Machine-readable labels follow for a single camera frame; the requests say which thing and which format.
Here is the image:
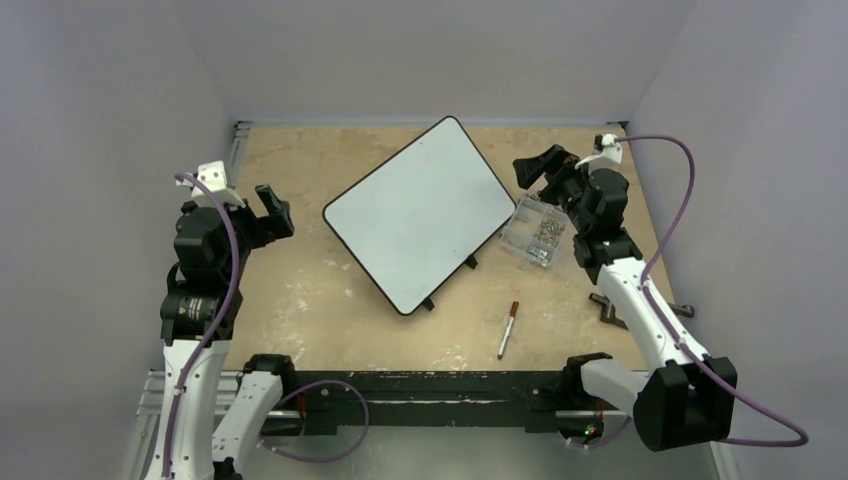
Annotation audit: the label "white whiteboard black frame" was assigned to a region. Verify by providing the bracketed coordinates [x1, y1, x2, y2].
[322, 116, 516, 316]

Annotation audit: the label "white marker pen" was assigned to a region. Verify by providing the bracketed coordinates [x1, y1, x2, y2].
[497, 314, 516, 360]

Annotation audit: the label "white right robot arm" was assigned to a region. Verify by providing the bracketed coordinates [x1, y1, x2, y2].
[512, 145, 738, 452]

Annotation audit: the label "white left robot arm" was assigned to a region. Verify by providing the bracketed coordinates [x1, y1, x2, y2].
[146, 184, 298, 479]

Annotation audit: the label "clear plastic screw box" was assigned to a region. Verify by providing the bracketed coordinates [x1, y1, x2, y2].
[499, 194, 572, 269]

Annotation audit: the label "black metal clamp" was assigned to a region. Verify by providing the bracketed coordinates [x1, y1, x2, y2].
[589, 293, 695, 330]

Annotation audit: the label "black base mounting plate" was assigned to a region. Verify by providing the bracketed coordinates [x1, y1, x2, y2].
[262, 370, 600, 437]

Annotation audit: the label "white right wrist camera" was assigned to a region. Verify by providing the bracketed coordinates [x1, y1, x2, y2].
[574, 133, 623, 171]

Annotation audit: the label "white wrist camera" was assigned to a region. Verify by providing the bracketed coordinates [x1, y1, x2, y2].
[574, 133, 623, 171]
[191, 160, 245, 208]

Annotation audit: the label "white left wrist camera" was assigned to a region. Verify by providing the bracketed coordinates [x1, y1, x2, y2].
[191, 160, 245, 208]

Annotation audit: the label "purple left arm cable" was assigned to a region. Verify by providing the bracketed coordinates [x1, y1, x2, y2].
[160, 172, 370, 480]

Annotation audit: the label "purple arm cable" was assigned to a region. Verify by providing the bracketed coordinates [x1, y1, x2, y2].
[566, 135, 810, 452]
[160, 172, 370, 480]

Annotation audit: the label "aluminium extrusion rail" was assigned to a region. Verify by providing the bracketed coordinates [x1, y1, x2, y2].
[136, 370, 240, 417]

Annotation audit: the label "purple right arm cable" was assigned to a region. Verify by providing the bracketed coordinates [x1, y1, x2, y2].
[566, 135, 810, 452]

